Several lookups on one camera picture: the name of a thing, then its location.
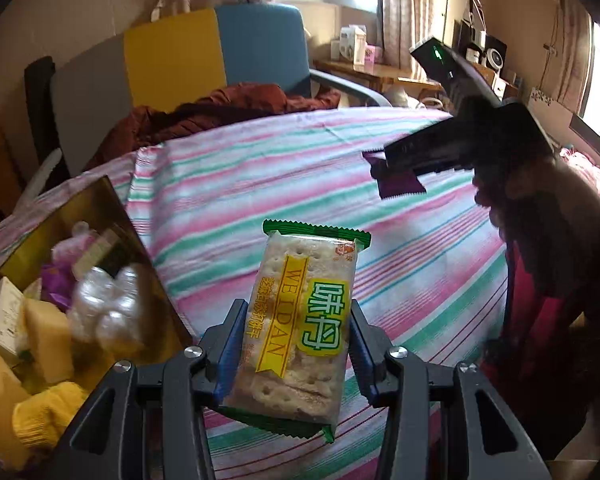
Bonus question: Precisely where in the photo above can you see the person's right forearm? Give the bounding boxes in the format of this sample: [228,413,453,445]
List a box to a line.
[510,200,600,321]

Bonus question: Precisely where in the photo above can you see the dark red cloth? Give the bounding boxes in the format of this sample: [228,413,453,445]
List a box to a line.
[87,82,341,166]

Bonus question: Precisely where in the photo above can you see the black speaker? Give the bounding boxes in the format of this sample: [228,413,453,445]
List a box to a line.
[482,35,508,73]

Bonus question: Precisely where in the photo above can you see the wooden desk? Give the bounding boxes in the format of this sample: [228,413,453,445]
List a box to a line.
[312,57,446,108]

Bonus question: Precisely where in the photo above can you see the clear plastic bubble pack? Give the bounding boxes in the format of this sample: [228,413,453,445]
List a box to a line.
[70,262,148,356]

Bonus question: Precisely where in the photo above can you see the pink marshmallow pack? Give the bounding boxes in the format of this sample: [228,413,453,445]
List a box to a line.
[52,222,98,266]

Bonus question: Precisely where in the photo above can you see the person's red clothing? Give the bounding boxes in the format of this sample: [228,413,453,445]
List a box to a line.
[480,237,600,461]

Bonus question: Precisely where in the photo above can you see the yellow cupcake packet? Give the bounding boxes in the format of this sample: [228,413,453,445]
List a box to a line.
[12,381,88,448]

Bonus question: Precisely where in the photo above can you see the person's right hand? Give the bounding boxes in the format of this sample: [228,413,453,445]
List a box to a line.
[472,152,600,246]

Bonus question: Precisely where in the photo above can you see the white carton box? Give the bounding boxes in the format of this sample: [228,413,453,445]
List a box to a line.
[0,277,26,356]

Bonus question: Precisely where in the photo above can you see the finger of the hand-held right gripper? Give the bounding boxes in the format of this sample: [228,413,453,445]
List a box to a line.
[412,157,477,178]
[382,119,463,171]

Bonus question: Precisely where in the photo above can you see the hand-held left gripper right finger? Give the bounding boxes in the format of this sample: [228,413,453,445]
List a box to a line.
[349,300,553,480]

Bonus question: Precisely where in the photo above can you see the white chair armrest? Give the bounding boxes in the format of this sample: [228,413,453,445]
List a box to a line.
[20,147,63,206]

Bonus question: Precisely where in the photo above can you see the black rolled mat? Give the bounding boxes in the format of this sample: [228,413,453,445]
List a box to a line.
[24,56,71,181]

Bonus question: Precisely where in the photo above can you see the white milk carton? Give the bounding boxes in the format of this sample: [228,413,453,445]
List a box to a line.
[340,25,367,66]

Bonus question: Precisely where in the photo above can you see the green cracker packet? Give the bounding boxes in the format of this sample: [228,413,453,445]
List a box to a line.
[215,218,371,445]

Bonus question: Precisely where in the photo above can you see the pale snack packet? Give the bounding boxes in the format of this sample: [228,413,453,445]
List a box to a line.
[72,227,131,276]

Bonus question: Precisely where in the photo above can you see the grey yellow blue chair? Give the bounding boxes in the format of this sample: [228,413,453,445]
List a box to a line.
[50,2,393,176]

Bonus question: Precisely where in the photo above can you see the striped tablecloth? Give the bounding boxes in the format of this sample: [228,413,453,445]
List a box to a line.
[0,105,521,480]

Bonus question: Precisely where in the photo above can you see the gold tin box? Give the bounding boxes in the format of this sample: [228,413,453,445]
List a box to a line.
[0,175,193,471]

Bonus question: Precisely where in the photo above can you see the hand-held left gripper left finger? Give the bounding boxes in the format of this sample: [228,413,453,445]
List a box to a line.
[52,299,251,480]

